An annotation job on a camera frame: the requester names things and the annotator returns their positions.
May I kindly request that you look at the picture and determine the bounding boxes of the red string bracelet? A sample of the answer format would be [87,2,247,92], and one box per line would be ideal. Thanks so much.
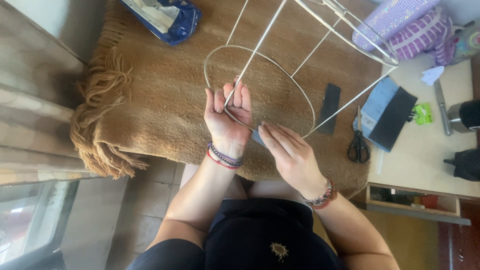
[206,149,241,170]

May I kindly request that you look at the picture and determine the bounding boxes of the brown fringed woven blanket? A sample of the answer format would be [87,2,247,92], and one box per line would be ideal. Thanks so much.
[70,0,383,199]

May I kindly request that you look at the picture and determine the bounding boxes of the metal knife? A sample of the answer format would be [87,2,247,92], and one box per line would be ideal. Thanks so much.
[434,79,454,137]

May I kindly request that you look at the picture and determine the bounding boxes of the black lumpy object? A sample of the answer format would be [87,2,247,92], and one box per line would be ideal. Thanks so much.
[443,148,480,182]

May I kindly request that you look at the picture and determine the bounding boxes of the beige striped curtain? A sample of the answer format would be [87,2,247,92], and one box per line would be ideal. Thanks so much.
[0,0,99,187]

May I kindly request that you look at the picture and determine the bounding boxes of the small blue sandpaper piece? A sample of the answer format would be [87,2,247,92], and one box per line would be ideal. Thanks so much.
[250,126,266,148]

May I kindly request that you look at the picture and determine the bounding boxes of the large black sandpaper sheet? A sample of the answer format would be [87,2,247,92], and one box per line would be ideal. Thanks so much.
[368,86,418,152]

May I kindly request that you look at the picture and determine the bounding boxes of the steel cup with black sleeve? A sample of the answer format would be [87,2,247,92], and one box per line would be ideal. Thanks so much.
[447,100,480,133]

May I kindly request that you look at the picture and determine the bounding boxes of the gold sun brooch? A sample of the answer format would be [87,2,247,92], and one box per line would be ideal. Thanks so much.
[270,242,289,262]

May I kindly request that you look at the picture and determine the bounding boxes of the blue plastic bag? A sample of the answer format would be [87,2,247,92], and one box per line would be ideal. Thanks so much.
[119,0,203,46]

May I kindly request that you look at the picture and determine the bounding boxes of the black handled scissors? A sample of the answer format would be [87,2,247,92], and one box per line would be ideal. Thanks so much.
[347,106,371,164]

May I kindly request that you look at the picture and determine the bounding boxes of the dark beaded red bracelet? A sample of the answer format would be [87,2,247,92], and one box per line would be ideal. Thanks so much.
[302,178,338,210]

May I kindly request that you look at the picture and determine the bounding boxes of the colourful patterned container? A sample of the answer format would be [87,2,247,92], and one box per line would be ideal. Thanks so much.
[449,20,480,66]

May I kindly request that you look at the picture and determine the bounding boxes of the purple beaded bracelet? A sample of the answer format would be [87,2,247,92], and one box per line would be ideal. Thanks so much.
[208,141,244,168]

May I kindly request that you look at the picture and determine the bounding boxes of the person's left hand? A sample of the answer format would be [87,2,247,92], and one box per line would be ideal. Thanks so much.
[203,75,254,149]

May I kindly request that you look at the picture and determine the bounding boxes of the person's black garment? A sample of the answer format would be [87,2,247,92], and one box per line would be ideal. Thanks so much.
[127,198,346,270]

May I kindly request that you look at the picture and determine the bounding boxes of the crumpled white paper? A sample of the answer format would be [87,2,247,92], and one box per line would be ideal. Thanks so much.
[421,66,445,86]

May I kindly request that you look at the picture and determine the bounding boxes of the black sandpaper strip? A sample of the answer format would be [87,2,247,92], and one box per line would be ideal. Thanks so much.
[317,83,342,136]

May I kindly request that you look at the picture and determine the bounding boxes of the white wire lampshade frame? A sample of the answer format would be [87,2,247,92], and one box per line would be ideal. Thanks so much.
[203,0,400,139]

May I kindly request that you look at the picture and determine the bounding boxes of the purple glitter roll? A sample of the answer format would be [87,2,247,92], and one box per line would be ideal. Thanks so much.
[352,0,441,52]

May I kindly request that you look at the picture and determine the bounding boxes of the green pack of clips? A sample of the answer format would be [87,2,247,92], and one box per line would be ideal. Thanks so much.
[408,103,433,125]

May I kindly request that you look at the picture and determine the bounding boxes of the person's right hand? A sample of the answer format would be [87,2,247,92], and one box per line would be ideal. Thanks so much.
[257,121,329,200]

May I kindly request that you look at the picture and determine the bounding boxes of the glass window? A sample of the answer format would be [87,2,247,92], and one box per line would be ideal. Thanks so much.
[0,180,80,270]

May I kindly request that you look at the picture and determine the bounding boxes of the open wooden drawer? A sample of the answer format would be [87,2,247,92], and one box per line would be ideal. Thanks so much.
[365,182,472,226]

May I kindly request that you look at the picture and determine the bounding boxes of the person's right leg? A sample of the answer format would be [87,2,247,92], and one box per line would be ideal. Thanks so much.
[247,179,313,206]

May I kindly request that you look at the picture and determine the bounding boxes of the purple white patterned cloth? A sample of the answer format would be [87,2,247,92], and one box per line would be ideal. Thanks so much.
[388,7,456,67]

